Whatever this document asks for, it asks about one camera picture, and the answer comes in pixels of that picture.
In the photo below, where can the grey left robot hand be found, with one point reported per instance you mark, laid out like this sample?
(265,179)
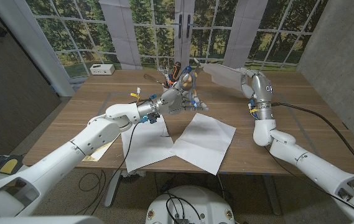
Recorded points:
(173,101)

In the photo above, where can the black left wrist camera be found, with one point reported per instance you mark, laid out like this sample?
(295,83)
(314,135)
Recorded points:
(153,117)

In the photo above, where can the white power strip box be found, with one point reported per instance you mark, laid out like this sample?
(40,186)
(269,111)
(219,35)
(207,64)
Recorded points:
(102,69)

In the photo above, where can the gold foil sheet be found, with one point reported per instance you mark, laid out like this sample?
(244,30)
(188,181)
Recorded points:
(97,154)

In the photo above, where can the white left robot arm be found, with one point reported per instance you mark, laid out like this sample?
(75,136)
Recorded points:
(64,158)

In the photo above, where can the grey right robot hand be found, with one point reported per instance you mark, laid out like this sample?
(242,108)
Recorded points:
(260,88)

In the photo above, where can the white table leg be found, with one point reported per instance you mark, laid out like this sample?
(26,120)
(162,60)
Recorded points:
(113,189)

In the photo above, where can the silver metal wrench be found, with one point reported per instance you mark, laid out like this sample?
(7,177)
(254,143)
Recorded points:
(164,72)

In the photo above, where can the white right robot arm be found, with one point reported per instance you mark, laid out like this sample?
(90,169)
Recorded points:
(301,161)

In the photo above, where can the white mug with tools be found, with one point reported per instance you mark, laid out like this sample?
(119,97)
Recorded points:
(174,71)

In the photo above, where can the large white paper sheet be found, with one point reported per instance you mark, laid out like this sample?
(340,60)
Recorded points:
(204,143)

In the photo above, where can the grey table leg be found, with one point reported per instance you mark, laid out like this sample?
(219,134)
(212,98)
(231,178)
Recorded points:
(273,196)

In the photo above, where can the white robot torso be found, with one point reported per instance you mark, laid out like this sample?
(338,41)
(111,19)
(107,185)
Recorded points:
(192,202)

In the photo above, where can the printed window forest backdrop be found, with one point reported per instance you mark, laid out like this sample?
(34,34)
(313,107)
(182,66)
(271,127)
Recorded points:
(120,37)

